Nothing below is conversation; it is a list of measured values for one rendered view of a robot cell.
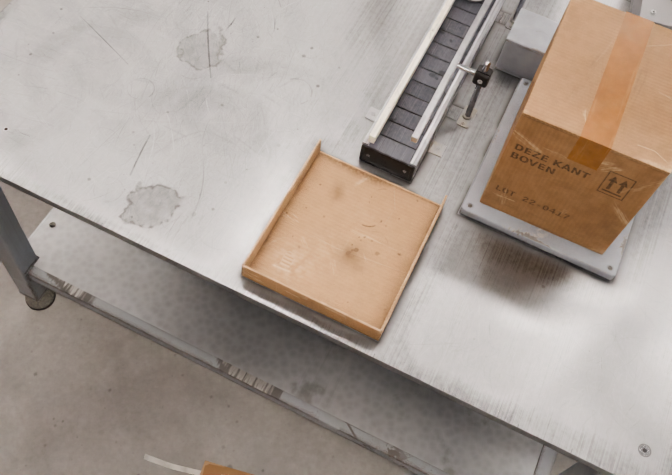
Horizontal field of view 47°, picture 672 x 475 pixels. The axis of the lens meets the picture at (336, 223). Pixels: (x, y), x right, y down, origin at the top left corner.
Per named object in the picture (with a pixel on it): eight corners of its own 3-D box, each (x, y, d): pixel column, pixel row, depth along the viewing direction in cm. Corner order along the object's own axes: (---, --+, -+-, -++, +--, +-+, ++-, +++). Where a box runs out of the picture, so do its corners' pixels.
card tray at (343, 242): (318, 150, 149) (319, 138, 146) (443, 206, 146) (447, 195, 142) (241, 275, 135) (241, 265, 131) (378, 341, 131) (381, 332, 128)
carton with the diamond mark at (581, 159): (526, 91, 159) (574, -9, 136) (639, 137, 156) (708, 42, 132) (478, 202, 144) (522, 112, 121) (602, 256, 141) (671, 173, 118)
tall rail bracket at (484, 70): (443, 100, 158) (461, 44, 144) (476, 115, 157) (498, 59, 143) (437, 111, 157) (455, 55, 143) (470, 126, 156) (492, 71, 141)
